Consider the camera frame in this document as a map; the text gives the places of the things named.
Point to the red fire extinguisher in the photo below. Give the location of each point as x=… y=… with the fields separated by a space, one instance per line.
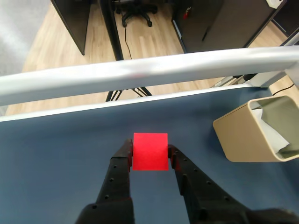
x=187 y=12

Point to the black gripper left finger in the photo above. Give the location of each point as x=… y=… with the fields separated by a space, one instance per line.
x=116 y=177

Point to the black desk leg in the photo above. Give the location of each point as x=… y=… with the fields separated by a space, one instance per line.
x=112 y=30

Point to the white tissue paper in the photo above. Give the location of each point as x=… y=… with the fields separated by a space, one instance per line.
x=271 y=133

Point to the silver metal rail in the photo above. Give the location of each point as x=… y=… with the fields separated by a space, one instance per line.
x=140 y=74

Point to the red cube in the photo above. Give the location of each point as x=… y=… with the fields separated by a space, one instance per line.
x=150 y=151

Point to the black tripod legs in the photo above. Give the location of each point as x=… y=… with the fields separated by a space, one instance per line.
x=142 y=91

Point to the white frame bracket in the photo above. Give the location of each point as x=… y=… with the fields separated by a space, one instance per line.
x=266 y=80

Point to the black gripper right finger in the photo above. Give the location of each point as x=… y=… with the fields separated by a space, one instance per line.
x=201 y=196

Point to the black office chair base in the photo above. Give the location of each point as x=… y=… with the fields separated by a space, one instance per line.
x=137 y=10

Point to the dark blue table mat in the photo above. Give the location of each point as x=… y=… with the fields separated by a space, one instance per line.
x=58 y=151

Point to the dark grey cabinet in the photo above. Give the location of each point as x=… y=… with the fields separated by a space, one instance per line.
x=222 y=23

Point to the beige box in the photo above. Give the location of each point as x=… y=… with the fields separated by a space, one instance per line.
x=240 y=137

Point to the dark desk side panel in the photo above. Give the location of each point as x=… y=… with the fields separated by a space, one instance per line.
x=74 y=21

